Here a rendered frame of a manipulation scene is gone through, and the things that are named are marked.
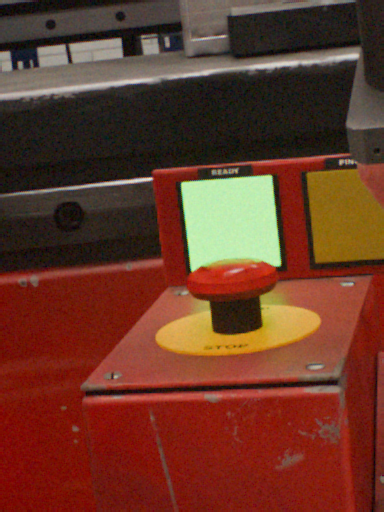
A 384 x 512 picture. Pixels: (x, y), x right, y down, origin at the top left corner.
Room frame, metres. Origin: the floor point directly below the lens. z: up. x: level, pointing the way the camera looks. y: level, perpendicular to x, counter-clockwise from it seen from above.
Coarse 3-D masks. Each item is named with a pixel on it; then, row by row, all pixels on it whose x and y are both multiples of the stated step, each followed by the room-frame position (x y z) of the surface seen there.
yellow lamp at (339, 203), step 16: (320, 176) 0.64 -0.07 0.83; (336, 176) 0.64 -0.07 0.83; (352, 176) 0.64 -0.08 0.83; (320, 192) 0.64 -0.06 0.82; (336, 192) 0.64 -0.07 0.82; (352, 192) 0.64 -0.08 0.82; (368, 192) 0.64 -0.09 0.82; (320, 208) 0.64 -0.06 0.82; (336, 208) 0.64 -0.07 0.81; (352, 208) 0.64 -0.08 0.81; (368, 208) 0.64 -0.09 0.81; (320, 224) 0.64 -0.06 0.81; (336, 224) 0.64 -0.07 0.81; (352, 224) 0.64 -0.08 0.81; (368, 224) 0.64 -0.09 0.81; (320, 240) 0.64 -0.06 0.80; (336, 240) 0.64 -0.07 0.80; (352, 240) 0.64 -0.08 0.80; (368, 240) 0.64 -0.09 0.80; (320, 256) 0.64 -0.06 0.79; (336, 256) 0.64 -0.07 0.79; (352, 256) 0.64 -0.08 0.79; (368, 256) 0.64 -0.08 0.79
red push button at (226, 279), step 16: (192, 272) 0.57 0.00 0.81; (208, 272) 0.56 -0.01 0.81; (224, 272) 0.56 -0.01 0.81; (240, 272) 0.56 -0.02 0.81; (256, 272) 0.56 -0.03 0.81; (272, 272) 0.56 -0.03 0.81; (192, 288) 0.56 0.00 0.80; (208, 288) 0.55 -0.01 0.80; (224, 288) 0.55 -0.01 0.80; (240, 288) 0.55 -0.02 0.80; (256, 288) 0.55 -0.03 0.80; (272, 288) 0.56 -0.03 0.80; (224, 304) 0.56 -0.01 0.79; (240, 304) 0.56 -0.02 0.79; (256, 304) 0.56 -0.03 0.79; (224, 320) 0.56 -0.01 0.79; (240, 320) 0.56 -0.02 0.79; (256, 320) 0.56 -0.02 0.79
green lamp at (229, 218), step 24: (192, 192) 0.66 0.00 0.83; (216, 192) 0.65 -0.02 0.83; (240, 192) 0.65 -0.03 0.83; (264, 192) 0.65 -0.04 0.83; (192, 216) 0.66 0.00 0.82; (216, 216) 0.65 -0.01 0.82; (240, 216) 0.65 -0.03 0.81; (264, 216) 0.65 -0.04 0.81; (192, 240) 0.66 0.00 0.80; (216, 240) 0.66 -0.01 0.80; (240, 240) 0.65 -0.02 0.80; (264, 240) 0.65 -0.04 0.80; (192, 264) 0.66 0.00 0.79
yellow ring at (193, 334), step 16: (192, 320) 0.59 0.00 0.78; (208, 320) 0.59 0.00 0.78; (272, 320) 0.58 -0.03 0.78; (288, 320) 0.57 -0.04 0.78; (304, 320) 0.57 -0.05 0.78; (160, 336) 0.57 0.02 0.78; (176, 336) 0.57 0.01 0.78; (192, 336) 0.56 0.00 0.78; (208, 336) 0.56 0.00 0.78; (224, 336) 0.56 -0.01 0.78; (240, 336) 0.56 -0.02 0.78; (256, 336) 0.55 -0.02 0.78; (272, 336) 0.55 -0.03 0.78; (288, 336) 0.55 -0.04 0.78; (304, 336) 0.55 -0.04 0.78; (176, 352) 0.55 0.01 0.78; (192, 352) 0.54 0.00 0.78; (208, 352) 0.54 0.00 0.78; (224, 352) 0.53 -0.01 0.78; (240, 352) 0.53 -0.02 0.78
